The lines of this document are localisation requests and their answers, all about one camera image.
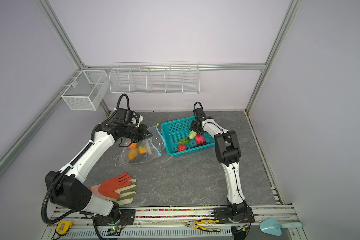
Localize small red pepper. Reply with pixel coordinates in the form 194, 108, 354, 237
177, 145, 187, 152

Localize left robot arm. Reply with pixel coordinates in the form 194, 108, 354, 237
41, 108, 152, 225

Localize pink red round fruit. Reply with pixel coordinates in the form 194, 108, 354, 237
195, 135, 206, 145

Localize white radish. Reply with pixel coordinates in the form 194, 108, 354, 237
188, 131, 198, 140

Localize green vegetable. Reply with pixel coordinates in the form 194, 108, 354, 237
178, 137, 191, 145

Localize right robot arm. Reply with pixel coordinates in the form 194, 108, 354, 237
190, 108, 248, 218

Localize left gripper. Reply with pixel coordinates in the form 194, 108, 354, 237
124, 123, 153, 143

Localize teal plastic basket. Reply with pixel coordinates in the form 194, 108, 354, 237
161, 117, 215, 157

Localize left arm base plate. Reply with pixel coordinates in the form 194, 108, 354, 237
94, 208, 136, 226

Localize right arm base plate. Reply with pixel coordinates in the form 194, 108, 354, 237
211, 207, 255, 224

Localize small orange fruit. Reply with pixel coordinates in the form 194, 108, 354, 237
129, 143, 137, 149

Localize yellow orange mango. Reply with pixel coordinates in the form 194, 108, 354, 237
128, 148, 140, 161

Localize light blue scoop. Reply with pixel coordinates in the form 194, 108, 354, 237
259, 218, 303, 237

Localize white slotted cable duct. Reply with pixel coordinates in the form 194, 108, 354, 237
60, 227, 233, 240

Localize white wire shelf basket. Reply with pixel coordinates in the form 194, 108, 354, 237
109, 62, 200, 94

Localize yellow handled pliers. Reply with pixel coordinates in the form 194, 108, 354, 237
184, 219, 221, 232

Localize clear zip top bag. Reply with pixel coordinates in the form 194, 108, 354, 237
118, 124, 166, 165

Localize red white work glove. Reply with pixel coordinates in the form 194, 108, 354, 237
90, 173, 137, 206

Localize white mesh box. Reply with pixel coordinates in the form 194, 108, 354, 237
62, 70, 109, 111

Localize yellow tape measure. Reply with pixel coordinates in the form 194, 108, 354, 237
55, 221, 73, 237

